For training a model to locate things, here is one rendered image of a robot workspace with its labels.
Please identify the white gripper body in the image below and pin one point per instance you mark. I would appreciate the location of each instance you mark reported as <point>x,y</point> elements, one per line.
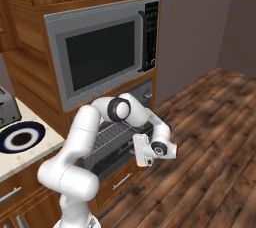
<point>142,148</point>

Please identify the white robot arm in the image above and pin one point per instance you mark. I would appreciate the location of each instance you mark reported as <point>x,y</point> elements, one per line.
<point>83,128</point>

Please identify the grey oven rack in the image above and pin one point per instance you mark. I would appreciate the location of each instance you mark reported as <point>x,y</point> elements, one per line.
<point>111,134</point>

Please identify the dark oven door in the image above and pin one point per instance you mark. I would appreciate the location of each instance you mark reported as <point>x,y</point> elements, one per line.
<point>110,165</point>

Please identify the silver oven knob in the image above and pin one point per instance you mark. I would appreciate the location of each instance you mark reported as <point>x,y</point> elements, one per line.
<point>148,95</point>

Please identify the silver built-in oven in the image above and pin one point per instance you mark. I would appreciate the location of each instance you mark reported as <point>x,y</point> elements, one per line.
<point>141,90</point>

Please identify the silver microwave oven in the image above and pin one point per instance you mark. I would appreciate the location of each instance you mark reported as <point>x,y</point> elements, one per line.
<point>100,52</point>

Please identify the blue and white plate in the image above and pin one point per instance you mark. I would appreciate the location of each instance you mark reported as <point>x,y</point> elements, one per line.
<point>20,137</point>

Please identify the wooden drawer front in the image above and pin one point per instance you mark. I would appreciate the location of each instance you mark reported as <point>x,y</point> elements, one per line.
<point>113,188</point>
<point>20,185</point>

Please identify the silver toaster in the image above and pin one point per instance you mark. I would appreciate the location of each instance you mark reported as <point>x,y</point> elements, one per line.
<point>7,107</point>

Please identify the wooden tall cabinet frame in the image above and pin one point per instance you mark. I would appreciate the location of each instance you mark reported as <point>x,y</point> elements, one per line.
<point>30,58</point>

